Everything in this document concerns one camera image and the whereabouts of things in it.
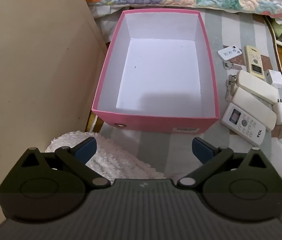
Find white buttoned remote control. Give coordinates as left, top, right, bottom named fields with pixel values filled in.
left=220, top=102, right=266, bottom=147

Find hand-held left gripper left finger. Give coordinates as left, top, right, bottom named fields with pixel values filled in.
left=21, top=136, right=111, bottom=188

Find small white key fob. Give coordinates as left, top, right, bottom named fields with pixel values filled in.
left=217, top=45, right=242, bottom=62

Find pink cardboard box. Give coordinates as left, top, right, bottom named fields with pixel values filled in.
left=91, top=9, right=219, bottom=133

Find yellowed remote control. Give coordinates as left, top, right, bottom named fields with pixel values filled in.
left=245, top=45, right=267, bottom=81

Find silver keys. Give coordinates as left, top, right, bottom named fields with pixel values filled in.
left=224, top=74, right=237, bottom=102

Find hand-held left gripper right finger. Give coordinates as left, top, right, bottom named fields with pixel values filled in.
left=177, top=137, right=267, bottom=188

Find white face-down remote control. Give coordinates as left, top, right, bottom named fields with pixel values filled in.
left=236, top=69, right=280, bottom=105

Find silver key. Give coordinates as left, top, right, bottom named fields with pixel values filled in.
left=222, top=60, right=242, bottom=70

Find white fluffy towel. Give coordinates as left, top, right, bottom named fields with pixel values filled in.
left=45, top=131, right=166, bottom=180

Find large white charger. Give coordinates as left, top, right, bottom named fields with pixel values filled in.
left=265, top=69, right=282, bottom=90

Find cream face-down remote control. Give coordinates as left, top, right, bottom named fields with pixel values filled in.
left=229, top=87, right=277, bottom=132

